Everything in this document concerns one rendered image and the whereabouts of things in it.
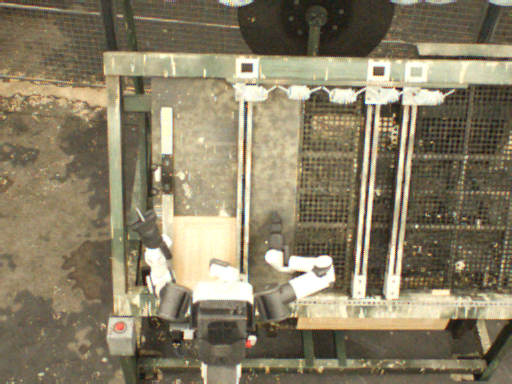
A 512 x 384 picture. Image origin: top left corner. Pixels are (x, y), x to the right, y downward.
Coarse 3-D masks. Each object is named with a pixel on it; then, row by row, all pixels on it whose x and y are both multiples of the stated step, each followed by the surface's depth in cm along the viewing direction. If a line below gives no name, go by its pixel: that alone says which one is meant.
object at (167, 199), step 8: (168, 120) 309; (168, 136) 311; (168, 144) 312; (168, 152) 313; (168, 200) 320; (168, 208) 321; (168, 216) 322; (168, 224) 323; (168, 232) 325; (168, 264) 329
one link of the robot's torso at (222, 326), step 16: (208, 288) 286; (224, 288) 283; (240, 288) 287; (192, 304) 276; (208, 304) 275; (224, 304) 276; (240, 304) 276; (256, 304) 284; (192, 320) 279; (208, 320) 268; (224, 320) 268; (240, 320) 269; (208, 336) 272; (224, 336) 272; (240, 336) 272; (208, 352) 279; (224, 352) 279; (240, 352) 279
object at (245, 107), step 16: (240, 64) 296; (256, 64) 296; (240, 96) 300; (240, 112) 306; (240, 128) 308; (240, 144) 310; (240, 160) 312; (240, 176) 314; (240, 192) 317; (240, 208) 319; (240, 224) 321; (240, 240) 325; (240, 256) 326; (240, 272) 331
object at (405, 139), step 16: (416, 64) 299; (416, 80) 301; (416, 96) 296; (400, 112) 314; (400, 128) 314; (400, 144) 313; (400, 160) 315; (400, 176) 317; (400, 192) 321; (400, 208) 325; (400, 224) 325; (400, 240) 327; (400, 256) 329; (400, 272) 332; (384, 288) 339
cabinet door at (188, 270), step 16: (176, 224) 326; (192, 224) 326; (208, 224) 326; (224, 224) 327; (176, 240) 328; (192, 240) 329; (208, 240) 329; (224, 240) 329; (176, 256) 331; (192, 256) 331; (208, 256) 331; (224, 256) 331; (176, 272) 333; (192, 272) 334; (208, 272) 334; (192, 288) 336
